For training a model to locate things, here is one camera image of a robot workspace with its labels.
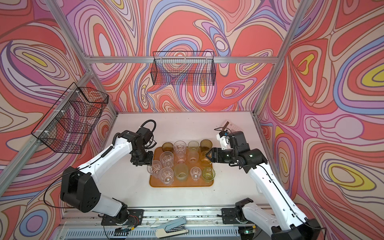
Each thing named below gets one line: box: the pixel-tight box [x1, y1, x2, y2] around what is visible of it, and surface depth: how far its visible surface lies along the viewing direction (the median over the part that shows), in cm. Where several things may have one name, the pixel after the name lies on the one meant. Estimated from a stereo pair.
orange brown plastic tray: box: [149, 146, 214, 188], surface depth 88 cm
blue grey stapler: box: [155, 217, 189, 238], surface depth 70 cm
